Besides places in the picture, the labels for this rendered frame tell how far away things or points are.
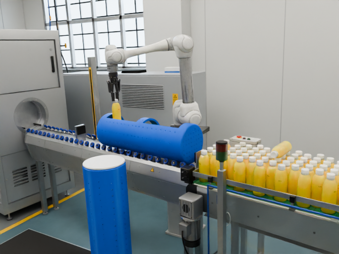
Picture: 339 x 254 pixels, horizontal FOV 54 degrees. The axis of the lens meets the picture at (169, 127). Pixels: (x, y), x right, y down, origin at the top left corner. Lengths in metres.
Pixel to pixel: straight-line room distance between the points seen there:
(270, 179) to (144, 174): 0.99
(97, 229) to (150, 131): 0.76
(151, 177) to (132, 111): 2.06
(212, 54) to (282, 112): 1.33
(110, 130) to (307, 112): 3.01
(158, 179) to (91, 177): 0.53
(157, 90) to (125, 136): 1.70
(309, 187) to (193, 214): 0.68
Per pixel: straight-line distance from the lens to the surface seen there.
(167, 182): 2.44
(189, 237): 2.19
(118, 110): 2.79
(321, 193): 1.96
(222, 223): 1.97
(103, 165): 2.21
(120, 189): 2.25
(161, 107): 4.21
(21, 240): 3.40
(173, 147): 2.30
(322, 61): 4.83
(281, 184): 1.96
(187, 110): 2.77
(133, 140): 2.54
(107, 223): 2.31
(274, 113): 5.01
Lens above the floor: 1.75
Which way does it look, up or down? 13 degrees down
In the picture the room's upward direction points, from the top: 2 degrees counter-clockwise
